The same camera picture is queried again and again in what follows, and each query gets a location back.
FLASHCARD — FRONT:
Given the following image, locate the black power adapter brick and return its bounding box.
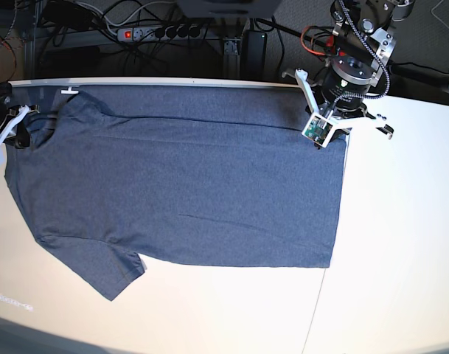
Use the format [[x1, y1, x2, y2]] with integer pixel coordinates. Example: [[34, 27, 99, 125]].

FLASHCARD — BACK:
[[240, 29, 267, 80]]

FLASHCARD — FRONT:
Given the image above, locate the blue grey T-shirt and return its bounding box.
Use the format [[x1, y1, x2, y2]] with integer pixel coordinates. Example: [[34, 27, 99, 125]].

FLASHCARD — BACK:
[[5, 87, 346, 300]]

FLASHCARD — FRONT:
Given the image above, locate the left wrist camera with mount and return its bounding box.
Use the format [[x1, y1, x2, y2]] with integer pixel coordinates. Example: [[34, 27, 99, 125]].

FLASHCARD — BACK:
[[282, 69, 387, 148]]

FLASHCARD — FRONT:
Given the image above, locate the black tripod stand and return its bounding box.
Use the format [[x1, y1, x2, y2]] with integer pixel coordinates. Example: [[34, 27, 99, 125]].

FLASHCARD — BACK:
[[274, 1, 449, 94]]

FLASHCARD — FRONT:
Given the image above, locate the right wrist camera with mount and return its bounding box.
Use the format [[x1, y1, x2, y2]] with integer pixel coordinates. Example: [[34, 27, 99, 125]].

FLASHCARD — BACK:
[[0, 105, 40, 166]]

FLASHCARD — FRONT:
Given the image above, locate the white power strip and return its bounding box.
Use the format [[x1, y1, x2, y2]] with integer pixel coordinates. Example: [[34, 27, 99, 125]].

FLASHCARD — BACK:
[[116, 23, 208, 43]]

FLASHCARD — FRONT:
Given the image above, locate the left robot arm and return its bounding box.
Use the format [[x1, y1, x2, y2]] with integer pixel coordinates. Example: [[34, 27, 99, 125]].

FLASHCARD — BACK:
[[294, 1, 414, 148]]

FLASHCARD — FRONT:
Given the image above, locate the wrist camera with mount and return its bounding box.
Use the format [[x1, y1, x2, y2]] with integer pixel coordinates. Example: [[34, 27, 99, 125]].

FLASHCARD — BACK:
[[282, 69, 387, 148], [0, 105, 40, 166]]

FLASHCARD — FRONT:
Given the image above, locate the aluminium frame post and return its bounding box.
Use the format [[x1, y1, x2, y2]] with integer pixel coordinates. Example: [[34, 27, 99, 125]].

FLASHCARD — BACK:
[[220, 18, 242, 80]]

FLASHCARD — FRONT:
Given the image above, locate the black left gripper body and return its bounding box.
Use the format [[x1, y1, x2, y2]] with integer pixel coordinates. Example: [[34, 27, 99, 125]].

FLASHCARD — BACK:
[[318, 57, 373, 118]]

